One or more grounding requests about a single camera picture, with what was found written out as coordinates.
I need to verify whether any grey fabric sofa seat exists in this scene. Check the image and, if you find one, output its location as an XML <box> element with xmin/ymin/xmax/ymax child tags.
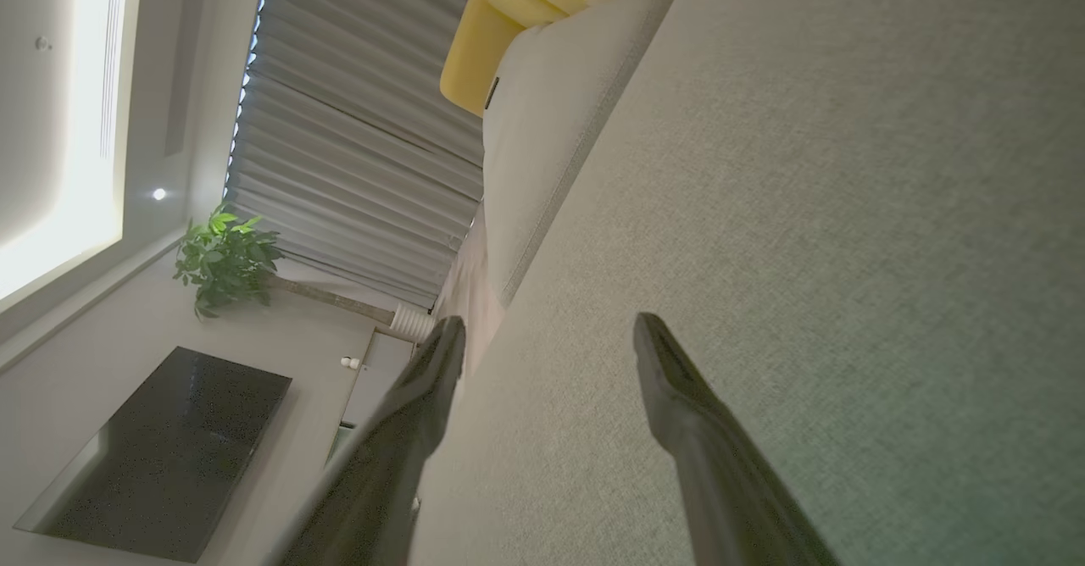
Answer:
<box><xmin>407</xmin><ymin>0</ymin><xmax>1085</xmax><ymax>566</ymax></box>

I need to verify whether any grey fabric sofa section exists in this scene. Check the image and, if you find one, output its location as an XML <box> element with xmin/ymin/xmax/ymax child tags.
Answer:
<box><xmin>481</xmin><ymin>0</ymin><xmax>679</xmax><ymax>308</ymax></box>

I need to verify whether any white ribbed plant pot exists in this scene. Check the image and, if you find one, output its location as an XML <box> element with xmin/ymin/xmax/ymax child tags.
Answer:
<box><xmin>390</xmin><ymin>303</ymin><xmax>437</xmax><ymax>345</ymax></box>

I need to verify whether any white low cabinet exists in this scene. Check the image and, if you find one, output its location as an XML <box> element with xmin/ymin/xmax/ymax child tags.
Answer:
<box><xmin>326</xmin><ymin>329</ymin><xmax>416</xmax><ymax>465</ymax></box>

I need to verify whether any grey pleated curtain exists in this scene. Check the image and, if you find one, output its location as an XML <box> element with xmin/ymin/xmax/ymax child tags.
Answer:
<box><xmin>222</xmin><ymin>0</ymin><xmax>486</xmax><ymax>311</ymax></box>

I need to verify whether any green leafy house plant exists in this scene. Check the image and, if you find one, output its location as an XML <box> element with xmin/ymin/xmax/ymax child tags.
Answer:
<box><xmin>172</xmin><ymin>203</ymin><xmax>398</xmax><ymax>325</ymax></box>

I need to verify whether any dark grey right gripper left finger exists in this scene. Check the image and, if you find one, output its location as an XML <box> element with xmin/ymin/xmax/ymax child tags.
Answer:
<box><xmin>275</xmin><ymin>315</ymin><xmax>467</xmax><ymax>566</ymax></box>

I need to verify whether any black flat television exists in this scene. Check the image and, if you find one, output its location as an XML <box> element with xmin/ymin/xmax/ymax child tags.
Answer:
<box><xmin>13</xmin><ymin>346</ymin><xmax>293</xmax><ymax>564</ymax></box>

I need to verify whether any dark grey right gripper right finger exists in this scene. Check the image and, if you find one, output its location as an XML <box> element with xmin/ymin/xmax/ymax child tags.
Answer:
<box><xmin>633</xmin><ymin>312</ymin><xmax>842</xmax><ymax>566</ymax></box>

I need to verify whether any yellow cushion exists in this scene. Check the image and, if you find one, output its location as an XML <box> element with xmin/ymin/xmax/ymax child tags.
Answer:
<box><xmin>439</xmin><ymin>0</ymin><xmax>700</xmax><ymax>118</ymax></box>

